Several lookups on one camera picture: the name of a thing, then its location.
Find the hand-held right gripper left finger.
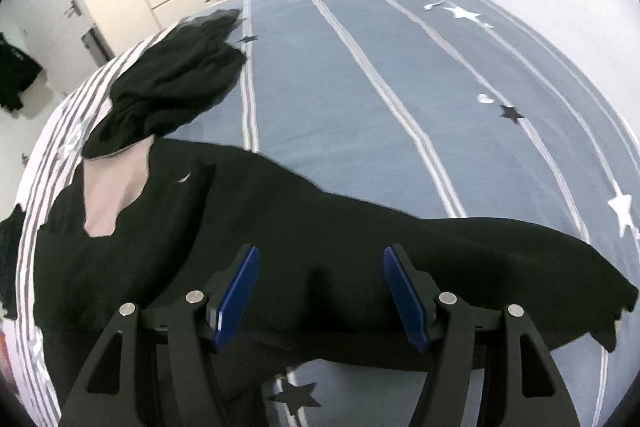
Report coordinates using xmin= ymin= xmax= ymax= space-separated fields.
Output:
xmin=60 ymin=244 xmax=260 ymax=427

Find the white door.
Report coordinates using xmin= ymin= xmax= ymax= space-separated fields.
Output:
xmin=10 ymin=0 xmax=117 ymax=98

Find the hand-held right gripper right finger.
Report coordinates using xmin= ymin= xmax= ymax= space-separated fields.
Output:
xmin=384 ymin=244 xmax=581 ymax=427

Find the large black shirt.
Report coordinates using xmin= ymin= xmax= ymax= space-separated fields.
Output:
xmin=0 ymin=138 xmax=640 ymax=427

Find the black jacket with white stripes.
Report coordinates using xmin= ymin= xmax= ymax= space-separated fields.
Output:
xmin=0 ymin=32 xmax=45 ymax=112

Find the bed with striped star sheet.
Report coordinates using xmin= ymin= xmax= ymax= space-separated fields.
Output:
xmin=0 ymin=0 xmax=640 ymax=427

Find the black garment pile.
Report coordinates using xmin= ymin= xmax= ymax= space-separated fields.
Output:
xmin=81 ymin=8 xmax=247 ymax=159

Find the silver ribbed suitcase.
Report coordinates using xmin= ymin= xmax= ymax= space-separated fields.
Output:
xmin=81 ymin=24 xmax=115 ymax=64

